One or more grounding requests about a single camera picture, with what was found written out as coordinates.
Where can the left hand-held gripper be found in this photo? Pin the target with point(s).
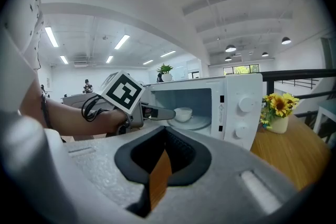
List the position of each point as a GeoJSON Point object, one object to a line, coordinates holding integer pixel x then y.
{"type": "Point", "coordinates": [123, 91]}

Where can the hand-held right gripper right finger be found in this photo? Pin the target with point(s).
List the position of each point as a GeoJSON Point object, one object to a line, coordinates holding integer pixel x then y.
{"type": "Point", "coordinates": [223, 165]}

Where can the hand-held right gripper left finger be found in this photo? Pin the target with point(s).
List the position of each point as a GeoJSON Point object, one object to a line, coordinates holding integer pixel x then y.
{"type": "Point", "coordinates": [105, 165]}

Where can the white round bowl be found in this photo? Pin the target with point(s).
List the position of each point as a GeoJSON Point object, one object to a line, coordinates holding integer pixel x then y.
{"type": "Point", "coordinates": [185, 114]}

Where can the white microwave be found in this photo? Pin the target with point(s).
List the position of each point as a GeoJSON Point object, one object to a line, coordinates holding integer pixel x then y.
{"type": "Point", "coordinates": [244, 91]}

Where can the person's left forearm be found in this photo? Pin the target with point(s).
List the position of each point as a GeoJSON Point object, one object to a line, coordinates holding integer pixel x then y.
{"type": "Point", "coordinates": [78, 123]}

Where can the glass turntable plate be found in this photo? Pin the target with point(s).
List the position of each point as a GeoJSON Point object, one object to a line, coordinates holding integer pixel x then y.
{"type": "Point", "coordinates": [199, 123]}

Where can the green plant in white pot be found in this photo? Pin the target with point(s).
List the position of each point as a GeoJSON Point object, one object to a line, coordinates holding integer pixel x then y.
{"type": "Point", "coordinates": [166, 76]}

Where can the ceiling strip light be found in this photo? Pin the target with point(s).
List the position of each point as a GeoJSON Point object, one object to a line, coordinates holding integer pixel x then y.
{"type": "Point", "coordinates": [168, 53]}
{"type": "Point", "coordinates": [63, 59]}
{"type": "Point", "coordinates": [122, 42]}
{"type": "Point", "coordinates": [148, 62]}
{"type": "Point", "coordinates": [109, 59]}
{"type": "Point", "coordinates": [51, 36]}

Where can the wooden table with white legs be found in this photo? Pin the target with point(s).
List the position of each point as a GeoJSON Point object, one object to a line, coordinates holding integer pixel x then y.
{"type": "Point", "coordinates": [288, 152]}

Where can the sunflowers in cream pot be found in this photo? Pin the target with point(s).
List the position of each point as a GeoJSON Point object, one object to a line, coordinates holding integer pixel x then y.
{"type": "Point", "coordinates": [279, 123]}

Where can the black pendant lamp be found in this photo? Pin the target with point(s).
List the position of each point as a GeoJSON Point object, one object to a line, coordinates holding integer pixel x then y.
{"type": "Point", "coordinates": [228, 59]}
{"type": "Point", "coordinates": [230, 48]}
{"type": "Point", "coordinates": [286, 41]}
{"type": "Point", "coordinates": [265, 54]}

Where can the window with green view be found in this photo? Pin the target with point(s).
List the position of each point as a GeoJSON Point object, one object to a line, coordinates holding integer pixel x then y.
{"type": "Point", "coordinates": [241, 69]}

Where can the black metal railing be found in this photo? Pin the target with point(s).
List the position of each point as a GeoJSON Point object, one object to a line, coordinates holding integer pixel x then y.
{"type": "Point", "coordinates": [302, 72]}

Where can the person's white star-print shirt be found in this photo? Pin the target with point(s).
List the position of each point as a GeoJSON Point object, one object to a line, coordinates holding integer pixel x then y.
{"type": "Point", "coordinates": [32, 21]}

